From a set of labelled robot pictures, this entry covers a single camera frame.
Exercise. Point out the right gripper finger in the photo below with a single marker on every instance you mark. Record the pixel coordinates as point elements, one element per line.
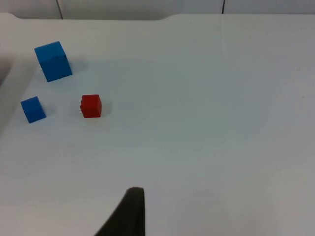
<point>129,216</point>

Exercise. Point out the small blue cube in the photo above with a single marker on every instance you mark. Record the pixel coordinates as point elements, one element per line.
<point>33,110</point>

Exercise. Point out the small red cube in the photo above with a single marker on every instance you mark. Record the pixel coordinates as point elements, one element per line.
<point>90,106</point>

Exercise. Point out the large blue cube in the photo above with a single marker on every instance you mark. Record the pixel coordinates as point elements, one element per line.
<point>54,62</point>

